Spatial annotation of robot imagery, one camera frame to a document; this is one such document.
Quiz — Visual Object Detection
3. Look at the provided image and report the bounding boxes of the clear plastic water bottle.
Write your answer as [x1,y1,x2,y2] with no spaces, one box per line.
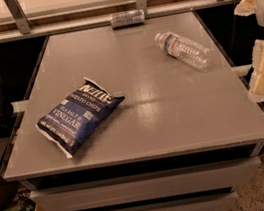
[155,32,212,71]

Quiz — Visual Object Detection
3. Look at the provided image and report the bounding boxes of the blue vinegar chip bag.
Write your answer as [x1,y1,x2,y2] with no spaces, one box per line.
[36,77,125,158]

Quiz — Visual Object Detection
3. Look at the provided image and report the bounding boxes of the grey drawer cabinet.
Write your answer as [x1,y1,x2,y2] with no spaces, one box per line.
[4,12,264,211]

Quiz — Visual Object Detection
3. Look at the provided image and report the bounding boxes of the silver drink can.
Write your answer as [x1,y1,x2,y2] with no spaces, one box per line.
[110,9,145,28]

